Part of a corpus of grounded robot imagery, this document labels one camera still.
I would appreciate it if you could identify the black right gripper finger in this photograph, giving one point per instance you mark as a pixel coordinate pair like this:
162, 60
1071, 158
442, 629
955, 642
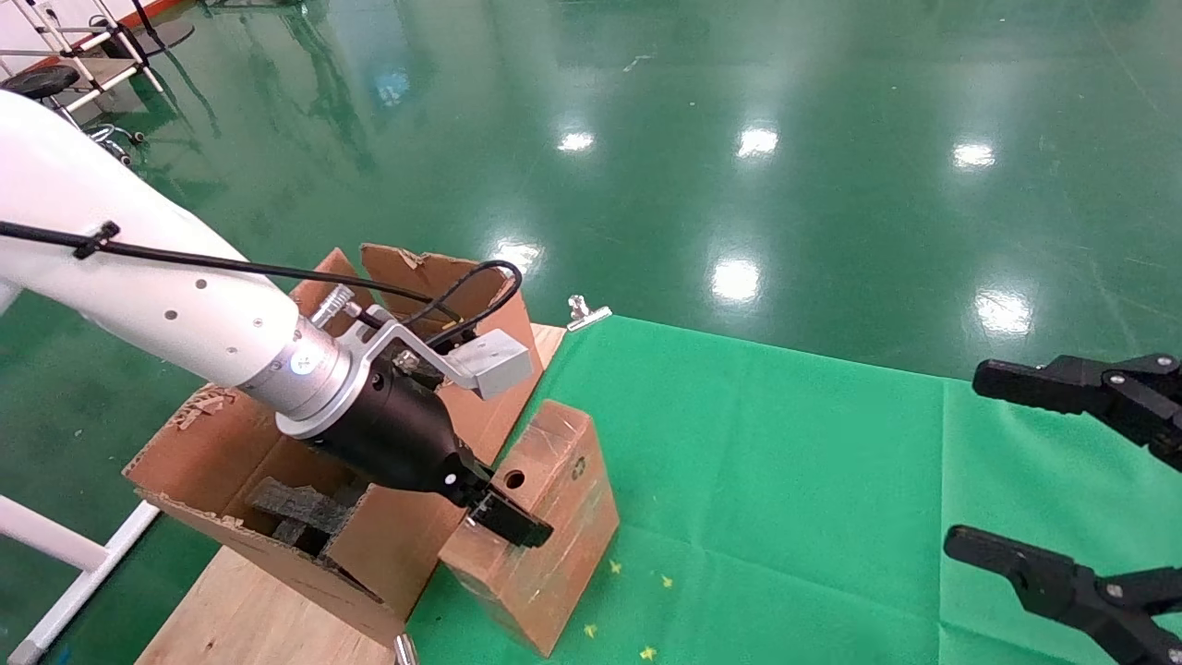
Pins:
1062, 586
1099, 388

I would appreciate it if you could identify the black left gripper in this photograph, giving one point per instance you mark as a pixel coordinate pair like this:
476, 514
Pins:
397, 434

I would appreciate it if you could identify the small cardboard box with hole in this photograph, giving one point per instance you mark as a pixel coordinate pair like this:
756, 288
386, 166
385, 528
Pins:
563, 554

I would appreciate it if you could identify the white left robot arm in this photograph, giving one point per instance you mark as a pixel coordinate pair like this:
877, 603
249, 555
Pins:
138, 277

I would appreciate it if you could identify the large open cardboard carton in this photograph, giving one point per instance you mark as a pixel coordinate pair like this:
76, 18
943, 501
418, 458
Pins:
397, 545

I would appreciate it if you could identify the black foam padding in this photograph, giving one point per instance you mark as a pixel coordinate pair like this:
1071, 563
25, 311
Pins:
295, 505

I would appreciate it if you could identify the green table cloth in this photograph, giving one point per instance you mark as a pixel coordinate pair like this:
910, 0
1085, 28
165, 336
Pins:
785, 508

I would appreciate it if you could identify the white pipe stand foot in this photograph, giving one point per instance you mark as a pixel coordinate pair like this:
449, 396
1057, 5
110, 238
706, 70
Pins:
83, 591

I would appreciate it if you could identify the black stand with curved poles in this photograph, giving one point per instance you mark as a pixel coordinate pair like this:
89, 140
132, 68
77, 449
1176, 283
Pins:
171, 37

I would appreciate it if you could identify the white step stool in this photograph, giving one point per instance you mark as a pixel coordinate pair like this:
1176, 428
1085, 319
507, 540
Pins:
106, 72

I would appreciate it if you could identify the black round stool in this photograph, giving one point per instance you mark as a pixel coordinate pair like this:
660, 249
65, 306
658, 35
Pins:
37, 81

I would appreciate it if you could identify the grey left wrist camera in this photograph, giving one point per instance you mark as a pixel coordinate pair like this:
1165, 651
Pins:
494, 365

